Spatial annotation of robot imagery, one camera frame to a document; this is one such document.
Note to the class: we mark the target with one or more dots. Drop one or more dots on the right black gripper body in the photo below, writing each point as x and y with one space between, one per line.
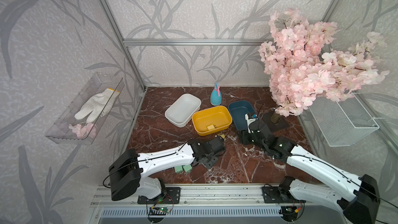
247 139

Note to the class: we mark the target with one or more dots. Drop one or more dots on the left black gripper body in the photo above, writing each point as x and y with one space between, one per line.
211 161

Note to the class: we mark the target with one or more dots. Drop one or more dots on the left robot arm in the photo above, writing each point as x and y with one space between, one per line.
130 174

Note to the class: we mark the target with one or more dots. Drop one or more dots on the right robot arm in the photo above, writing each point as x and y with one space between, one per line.
356 197

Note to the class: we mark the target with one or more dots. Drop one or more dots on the yellow storage box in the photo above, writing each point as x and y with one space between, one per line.
219 116

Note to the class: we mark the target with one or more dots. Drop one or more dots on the dark teal storage box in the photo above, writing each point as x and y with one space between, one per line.
238 110

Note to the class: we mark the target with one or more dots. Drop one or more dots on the white storage box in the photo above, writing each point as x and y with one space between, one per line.
182 110

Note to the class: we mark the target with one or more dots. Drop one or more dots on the green plug bottom right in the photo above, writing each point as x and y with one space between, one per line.
187 168

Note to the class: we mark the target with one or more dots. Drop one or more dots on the green plug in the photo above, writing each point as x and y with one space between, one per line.
178 169
187 168

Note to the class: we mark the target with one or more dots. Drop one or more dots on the green plug bottom left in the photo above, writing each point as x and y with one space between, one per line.
178 169

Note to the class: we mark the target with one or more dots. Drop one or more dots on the pink cherry blossom plant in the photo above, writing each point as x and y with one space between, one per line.
300 71

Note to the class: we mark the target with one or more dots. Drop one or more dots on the white work glove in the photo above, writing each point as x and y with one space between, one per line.
98 105

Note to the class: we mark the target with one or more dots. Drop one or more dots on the pink flower on shelf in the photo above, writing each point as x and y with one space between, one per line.
84 130

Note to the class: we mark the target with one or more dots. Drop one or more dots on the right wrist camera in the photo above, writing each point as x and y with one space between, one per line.
250 119

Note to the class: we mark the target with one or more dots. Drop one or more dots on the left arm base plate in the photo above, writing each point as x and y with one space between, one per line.
172 196

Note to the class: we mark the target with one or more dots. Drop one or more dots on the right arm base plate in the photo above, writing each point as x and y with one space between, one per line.
278 195

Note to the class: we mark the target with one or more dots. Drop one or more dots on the white wire mesh basket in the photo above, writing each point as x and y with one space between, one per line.
343 123

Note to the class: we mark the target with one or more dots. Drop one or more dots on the aluminium front rail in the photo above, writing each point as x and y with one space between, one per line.
249 194

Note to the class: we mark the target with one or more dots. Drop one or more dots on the clear acrylic wall shelf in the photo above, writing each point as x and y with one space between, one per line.
82 120

